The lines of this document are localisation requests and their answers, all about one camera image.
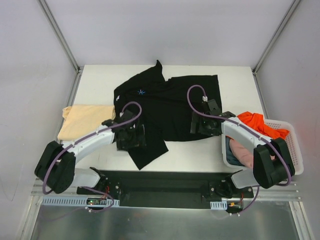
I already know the left slotted cable duct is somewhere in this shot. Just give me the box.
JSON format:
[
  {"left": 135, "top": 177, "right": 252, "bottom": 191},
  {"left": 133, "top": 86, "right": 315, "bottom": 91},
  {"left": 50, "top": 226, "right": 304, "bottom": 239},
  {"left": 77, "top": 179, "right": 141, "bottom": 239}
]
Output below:
[{"left": 42, "top": 196, "right": 120, "bottom": 208}]

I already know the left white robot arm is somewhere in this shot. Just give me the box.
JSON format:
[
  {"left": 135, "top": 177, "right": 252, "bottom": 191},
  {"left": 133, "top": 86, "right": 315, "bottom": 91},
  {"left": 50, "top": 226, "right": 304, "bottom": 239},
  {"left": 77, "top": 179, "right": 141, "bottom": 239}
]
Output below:
[{"left": 34, "top": 119, "right": 146, "bottom": 195}]

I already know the aluminium front rail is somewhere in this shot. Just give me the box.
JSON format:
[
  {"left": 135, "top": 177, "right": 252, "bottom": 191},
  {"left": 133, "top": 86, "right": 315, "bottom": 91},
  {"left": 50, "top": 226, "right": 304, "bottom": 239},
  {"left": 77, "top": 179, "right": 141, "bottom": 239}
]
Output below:
[{"left": 30, "top": 175, "right": 301, "bottom": 201}]

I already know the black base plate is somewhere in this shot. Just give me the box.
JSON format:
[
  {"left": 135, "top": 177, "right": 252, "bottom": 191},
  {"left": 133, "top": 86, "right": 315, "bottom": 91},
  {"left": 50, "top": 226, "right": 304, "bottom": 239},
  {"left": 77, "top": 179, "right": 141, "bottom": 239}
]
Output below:
[{"left": 74, "top": 167, "right": 286, "bottom": 208}]

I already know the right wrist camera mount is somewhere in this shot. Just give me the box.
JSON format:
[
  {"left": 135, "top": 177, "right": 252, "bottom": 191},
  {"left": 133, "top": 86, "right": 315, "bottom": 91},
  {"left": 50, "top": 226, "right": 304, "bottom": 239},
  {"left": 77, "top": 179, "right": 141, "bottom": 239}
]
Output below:
[{"left": 202, "top": 96, "right": 222, "bottom": 116}]

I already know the right slotted cable duct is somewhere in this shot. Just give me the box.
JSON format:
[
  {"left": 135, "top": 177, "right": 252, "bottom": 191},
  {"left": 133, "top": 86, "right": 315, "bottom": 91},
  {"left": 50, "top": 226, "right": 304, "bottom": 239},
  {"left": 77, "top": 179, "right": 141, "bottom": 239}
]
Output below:
[{"left": 210, "top": 200, "right": 228, "bottom": 211}]

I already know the folded beige t shirt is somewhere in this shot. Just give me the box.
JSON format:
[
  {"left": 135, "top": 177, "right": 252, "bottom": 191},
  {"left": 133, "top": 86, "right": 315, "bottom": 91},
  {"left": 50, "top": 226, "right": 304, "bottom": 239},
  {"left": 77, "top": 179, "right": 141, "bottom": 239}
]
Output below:
[{"left": 57, "top": 104, "right": 116, "bottom": 141}]

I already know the slotted cable duct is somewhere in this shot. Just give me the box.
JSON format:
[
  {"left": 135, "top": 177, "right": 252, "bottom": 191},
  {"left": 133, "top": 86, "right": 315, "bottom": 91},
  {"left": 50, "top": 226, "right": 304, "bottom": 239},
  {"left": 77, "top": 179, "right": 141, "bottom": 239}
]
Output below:
[
  {"left": 42, "top": 196, "right": 120, "bottom": 208},
  {"left": 210, "top": 200, "right": 228, "bottom": 211}
]

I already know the aluminium frame post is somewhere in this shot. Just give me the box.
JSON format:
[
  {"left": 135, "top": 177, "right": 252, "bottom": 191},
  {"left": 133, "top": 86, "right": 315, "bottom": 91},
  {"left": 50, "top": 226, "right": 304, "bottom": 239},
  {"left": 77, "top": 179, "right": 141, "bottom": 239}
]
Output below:
[
  {"left": 37, "top": 0, "right": 81, "bottom": 73},
  {"left": 252, "top": 0, "right": 303, "bottom": 76}
]

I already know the blue garment in basket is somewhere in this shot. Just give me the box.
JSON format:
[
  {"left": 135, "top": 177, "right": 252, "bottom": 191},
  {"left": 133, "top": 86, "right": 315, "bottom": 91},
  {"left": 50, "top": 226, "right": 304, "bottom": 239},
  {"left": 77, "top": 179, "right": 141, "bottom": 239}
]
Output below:
[{"left": 225, "top": 136, "right": 241, "bottom": 166}]

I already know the orange t shirt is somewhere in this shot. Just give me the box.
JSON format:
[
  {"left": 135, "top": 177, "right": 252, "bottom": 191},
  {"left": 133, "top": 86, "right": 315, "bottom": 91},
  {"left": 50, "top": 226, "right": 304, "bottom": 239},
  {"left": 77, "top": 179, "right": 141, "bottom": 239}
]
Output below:
[{"left": 237, "top": 111, "right": 290, "bottom": 140}]

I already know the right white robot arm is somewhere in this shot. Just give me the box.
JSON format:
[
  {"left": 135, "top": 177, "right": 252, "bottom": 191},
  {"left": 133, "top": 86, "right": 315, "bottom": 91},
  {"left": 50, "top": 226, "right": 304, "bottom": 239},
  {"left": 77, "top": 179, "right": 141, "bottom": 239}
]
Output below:
[{"left": 190, "top": 110, "right": 295, "bottom": 198}]

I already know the right aluminium frame post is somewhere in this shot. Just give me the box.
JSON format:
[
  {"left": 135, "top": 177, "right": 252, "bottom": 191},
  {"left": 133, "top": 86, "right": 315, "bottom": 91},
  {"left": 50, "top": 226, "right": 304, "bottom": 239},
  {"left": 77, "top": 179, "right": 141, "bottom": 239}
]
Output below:
[{"left": 252, "top": 0, "right": 303, "bottom": 76}]

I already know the black t shirt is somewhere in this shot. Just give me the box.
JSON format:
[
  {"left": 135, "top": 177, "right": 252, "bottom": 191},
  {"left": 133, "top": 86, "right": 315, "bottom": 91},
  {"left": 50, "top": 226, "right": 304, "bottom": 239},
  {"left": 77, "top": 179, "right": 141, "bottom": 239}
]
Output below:
[{"left": 113, "top": 61, "right": 222, "bottom": 170}]

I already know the left aluminium frame post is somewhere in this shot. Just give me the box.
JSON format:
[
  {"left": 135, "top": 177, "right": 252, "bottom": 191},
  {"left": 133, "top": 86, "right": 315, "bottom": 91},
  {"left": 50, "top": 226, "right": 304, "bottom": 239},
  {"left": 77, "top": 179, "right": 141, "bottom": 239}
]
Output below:
[{"left": 37, "top": 0, "right": 81, "bottom": 73}]

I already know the pink garment in basket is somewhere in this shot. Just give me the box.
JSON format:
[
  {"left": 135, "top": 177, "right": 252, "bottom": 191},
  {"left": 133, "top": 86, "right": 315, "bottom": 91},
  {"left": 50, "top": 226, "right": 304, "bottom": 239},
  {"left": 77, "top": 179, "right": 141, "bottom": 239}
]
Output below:
[{"left": 229, "top": 139, "right": 254, "bottom": 169}]

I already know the white plastic basket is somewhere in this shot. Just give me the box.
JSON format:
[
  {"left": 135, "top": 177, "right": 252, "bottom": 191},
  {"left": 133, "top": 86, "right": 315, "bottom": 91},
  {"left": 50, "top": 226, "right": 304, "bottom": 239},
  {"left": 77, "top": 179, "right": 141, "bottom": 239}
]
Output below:
[{"left": 221, "top": 118, "right": 304, "bottom": 175}]

